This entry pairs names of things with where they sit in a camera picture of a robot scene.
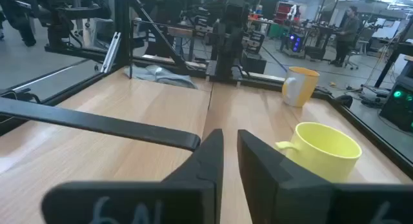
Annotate silver aluminium bracket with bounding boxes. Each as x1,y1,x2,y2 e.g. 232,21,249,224
100,32,122,74

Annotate black desk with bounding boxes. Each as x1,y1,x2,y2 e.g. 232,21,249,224
374,39,413,89

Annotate computer tower green lights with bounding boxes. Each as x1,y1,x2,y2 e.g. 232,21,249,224
379,61,413,133

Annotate pale yellow small mug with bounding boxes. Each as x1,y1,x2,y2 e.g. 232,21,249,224
275,121,363,183

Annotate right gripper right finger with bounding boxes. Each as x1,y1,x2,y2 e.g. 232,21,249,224
237,129,413,224

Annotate office chair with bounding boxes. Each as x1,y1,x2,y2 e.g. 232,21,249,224
343,28,370,71

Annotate black background robot rig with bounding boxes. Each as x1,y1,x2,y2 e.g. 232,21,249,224
34,0,112,62

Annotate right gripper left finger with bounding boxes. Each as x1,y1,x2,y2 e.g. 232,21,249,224
41,128,225,224

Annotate grey cloth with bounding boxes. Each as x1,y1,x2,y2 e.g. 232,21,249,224
124,65,198,90

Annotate red storage cart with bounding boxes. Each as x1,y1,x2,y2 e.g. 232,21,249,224
274,1,294,25

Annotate wooden background workbench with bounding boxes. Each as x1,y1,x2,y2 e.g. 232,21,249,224
134,19,265,57

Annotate green bin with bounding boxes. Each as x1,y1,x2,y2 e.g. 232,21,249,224
267,23,289,39

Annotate person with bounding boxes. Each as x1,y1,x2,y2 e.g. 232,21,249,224
330,5,361,67
0,0,37,47

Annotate orange-yellow mug white handle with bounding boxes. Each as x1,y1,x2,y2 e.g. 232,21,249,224
281,66,321,108

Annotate black table frame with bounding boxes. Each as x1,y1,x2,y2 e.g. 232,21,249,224
0,0,413,179

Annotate computer tower blue lights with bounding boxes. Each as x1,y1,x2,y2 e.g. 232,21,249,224
288,32,306,54

